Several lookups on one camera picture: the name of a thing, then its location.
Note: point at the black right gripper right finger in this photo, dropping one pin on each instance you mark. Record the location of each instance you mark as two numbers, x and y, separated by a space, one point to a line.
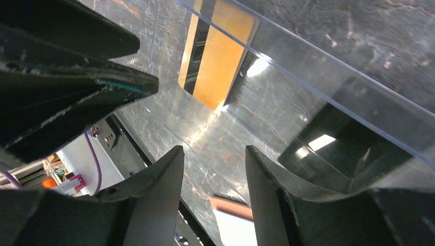
288 210

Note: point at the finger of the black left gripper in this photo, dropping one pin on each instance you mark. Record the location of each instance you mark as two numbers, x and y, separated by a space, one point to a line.
50 96
70 25

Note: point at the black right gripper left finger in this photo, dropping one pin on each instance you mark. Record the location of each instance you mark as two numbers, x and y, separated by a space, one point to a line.
140 210

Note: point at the tan leather card holder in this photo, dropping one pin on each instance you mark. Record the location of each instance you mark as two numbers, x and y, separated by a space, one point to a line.
235 221

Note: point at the clear acrylic card box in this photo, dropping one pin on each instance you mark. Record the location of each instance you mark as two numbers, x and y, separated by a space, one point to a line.
340 93

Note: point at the orange credit card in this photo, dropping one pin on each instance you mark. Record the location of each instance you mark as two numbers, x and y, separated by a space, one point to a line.
218 34

